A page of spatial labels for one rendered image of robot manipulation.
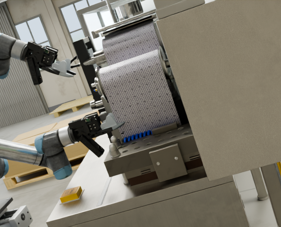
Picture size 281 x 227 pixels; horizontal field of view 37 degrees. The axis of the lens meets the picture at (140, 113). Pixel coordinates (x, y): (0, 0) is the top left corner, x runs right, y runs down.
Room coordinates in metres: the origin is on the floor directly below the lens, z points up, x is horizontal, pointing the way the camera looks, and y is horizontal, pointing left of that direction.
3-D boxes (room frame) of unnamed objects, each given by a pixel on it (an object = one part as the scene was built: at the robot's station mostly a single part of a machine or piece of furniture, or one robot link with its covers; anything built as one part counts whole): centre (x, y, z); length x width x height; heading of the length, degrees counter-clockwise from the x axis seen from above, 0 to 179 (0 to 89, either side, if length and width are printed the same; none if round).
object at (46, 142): (1.64, 0.37, 1.11); 0.11 x 0.08 x 0.09; 80
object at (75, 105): (9.26, 1.17, 0.06); 1.23 x 0.84 x 0.12; 76
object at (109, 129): (1.58, 0.16, 1.09); 0.09 x 0.05 x 0.02; 79
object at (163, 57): (1.61, -0.15, 1.25); 0.15 x 0.01 x 0.15; 170
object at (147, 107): (1.57, -0.02, 1.12); 0.23 x 0.01 x 0.18; 80
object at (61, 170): (1.66, 0.38, 1.01); 0.11 x 0.08 x 0.11; 24
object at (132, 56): (1.76, -0.05, 1.16); 0.39 x 0.23 x 0.51; 170
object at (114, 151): (1.43, 0.13, 1.05); 0.04 x 0.04 x 0.04
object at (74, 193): (1.54, 0.35, 0.91); 0.07 x 0.07 x 0.02; 80
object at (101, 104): (1.69, 0.13, 1.05); 0.06 x 0.05 x 0.31; 80
